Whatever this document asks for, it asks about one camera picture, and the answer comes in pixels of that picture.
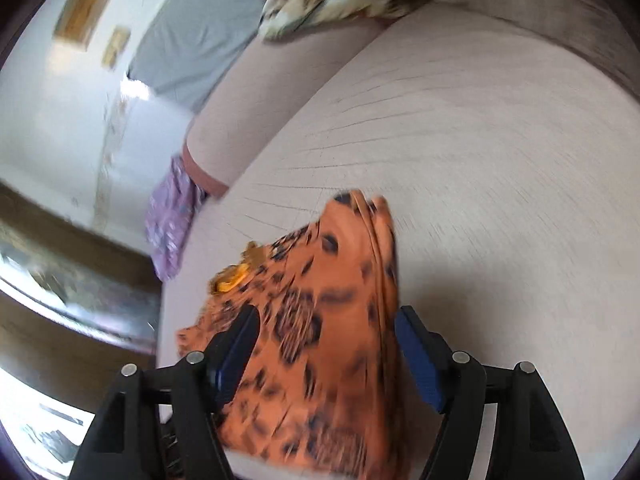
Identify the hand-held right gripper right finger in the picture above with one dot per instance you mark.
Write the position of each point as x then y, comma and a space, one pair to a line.
420, 360

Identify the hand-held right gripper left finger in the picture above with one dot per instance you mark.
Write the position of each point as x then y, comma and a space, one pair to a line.
235, 360

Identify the orange floral shirt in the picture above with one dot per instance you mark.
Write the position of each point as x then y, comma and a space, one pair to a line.
330, 320

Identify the purple floral cloth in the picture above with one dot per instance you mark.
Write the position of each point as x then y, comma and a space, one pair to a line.
170, 220

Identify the wooden stained glass door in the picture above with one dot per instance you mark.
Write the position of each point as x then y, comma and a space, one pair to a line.
50, 280

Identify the pink beige bolster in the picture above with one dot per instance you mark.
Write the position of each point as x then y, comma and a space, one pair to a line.
260, 110

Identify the grey pillow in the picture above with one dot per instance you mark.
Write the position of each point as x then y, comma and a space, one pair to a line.
200, 35

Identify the small framed wall picture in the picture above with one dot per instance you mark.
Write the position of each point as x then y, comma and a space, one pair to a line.
116, 46

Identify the large framed wall picture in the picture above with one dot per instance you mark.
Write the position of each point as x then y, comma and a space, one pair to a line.
85, 10

